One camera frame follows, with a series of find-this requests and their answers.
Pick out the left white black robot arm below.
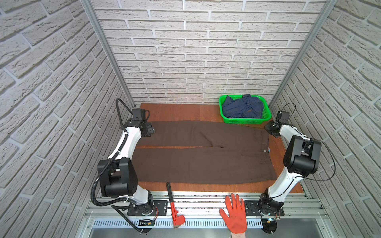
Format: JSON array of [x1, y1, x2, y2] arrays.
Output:
[[90, 121, 155, 212]]

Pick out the black corrugated cable conduit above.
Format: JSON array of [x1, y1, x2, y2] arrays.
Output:
[[90, 98, 138, 207]]

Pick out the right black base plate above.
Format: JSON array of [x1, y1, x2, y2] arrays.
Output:
[[245, 199, 285, 217]]

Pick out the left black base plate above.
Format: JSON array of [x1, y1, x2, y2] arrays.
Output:
[[127, 200, 169, 216]]

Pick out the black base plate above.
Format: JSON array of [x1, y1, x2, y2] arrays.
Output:
[[127, 200, 169, 216], [245, 199, 285, 217]]

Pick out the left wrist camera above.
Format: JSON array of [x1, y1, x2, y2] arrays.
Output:
[[132, 108, 146, 121]]

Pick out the brown trousers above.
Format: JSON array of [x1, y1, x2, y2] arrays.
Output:
[[132, 121, 277, 184]]

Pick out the navy blue trousers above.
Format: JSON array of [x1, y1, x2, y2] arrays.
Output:
[[222, 94, 264, 119]]

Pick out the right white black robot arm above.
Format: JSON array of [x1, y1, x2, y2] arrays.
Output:
[[259, 121, 321, 210]]

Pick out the red gloved hand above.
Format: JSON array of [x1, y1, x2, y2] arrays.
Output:
[[219, 193, 247, 238]]

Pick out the red pipe wrench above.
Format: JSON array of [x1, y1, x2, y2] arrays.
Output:
[[166, 182, 186, 228]]

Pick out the thin black right cable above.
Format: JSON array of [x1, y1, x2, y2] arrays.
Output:
[[279, 102, 336, 182]]

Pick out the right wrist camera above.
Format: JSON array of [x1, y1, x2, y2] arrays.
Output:
[[276, 111, 290, 124]]

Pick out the small black electronics box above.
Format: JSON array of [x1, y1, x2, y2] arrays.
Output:
[[139, 219, 156, 227]]

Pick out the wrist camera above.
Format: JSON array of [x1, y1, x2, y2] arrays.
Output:
[[132, 108, 146, 121], [276, 111, 290, 124]]

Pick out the green plastic basket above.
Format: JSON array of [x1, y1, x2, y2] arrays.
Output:
[[219, 94, 272, 124]]

